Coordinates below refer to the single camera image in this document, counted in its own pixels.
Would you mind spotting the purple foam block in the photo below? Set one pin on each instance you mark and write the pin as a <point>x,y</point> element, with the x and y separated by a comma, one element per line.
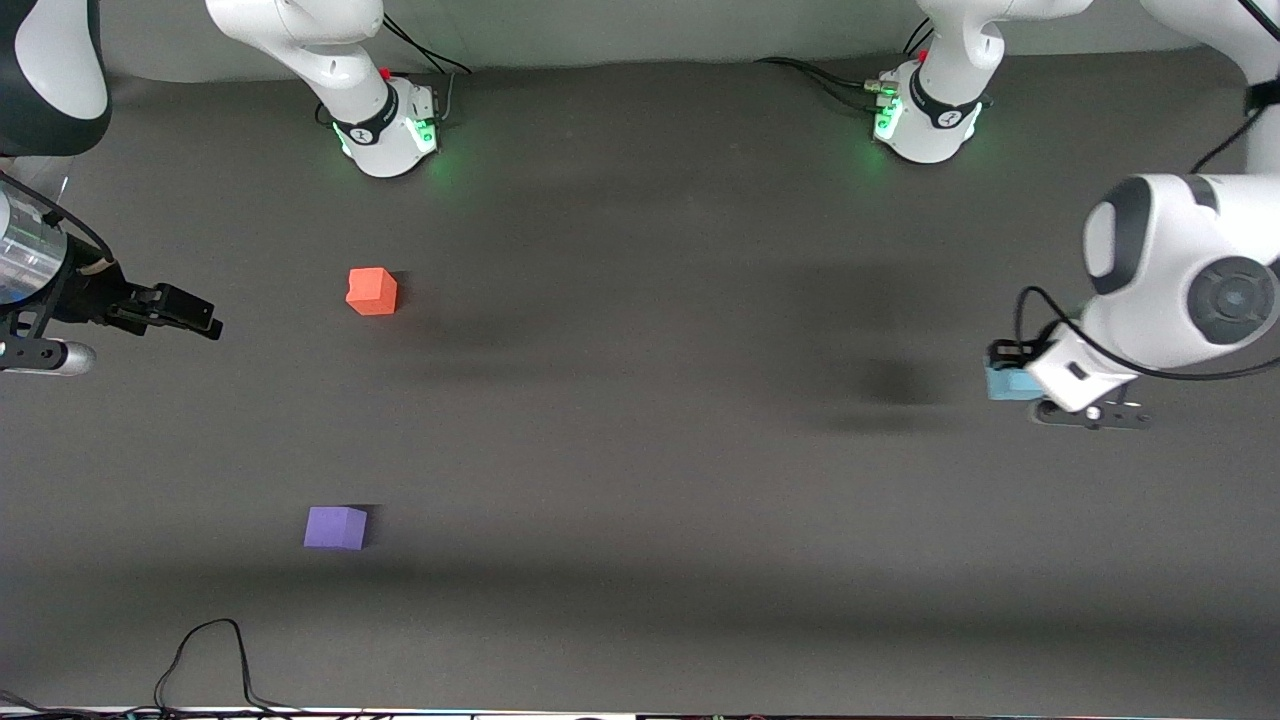
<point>335,528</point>

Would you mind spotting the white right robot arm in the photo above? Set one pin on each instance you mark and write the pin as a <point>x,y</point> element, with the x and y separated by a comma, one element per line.
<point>300,40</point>

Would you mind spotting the orange foam block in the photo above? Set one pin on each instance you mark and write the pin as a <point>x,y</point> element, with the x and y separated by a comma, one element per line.
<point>372,292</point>

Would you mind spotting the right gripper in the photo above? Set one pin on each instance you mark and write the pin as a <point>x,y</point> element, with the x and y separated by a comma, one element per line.
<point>88,298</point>

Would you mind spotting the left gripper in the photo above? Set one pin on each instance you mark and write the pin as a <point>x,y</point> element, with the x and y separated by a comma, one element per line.
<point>1003,353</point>

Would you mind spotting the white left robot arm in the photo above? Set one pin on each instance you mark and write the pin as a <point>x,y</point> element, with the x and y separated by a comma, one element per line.
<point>1180,280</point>

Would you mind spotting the dark grey table mat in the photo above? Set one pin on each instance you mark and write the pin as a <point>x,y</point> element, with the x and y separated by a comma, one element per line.
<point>640,450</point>

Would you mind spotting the light blue foam block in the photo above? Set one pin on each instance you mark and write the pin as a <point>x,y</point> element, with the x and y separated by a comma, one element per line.
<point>1005,385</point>

